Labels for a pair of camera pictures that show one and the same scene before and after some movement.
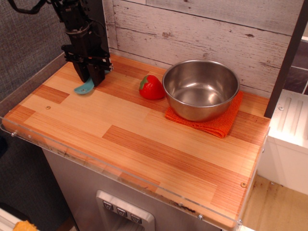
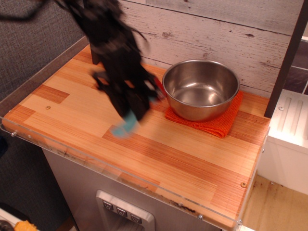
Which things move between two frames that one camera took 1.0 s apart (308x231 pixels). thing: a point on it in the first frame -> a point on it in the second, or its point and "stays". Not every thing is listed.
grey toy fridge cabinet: x=98 y=201 stays
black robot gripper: x=88 y=45 -> x=125 y=79
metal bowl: x=200 y=90 stays
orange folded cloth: x=219 y=126 stays
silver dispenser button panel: x=115 y=214 stays
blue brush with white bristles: x=87 y=86 -> x=121 y=131
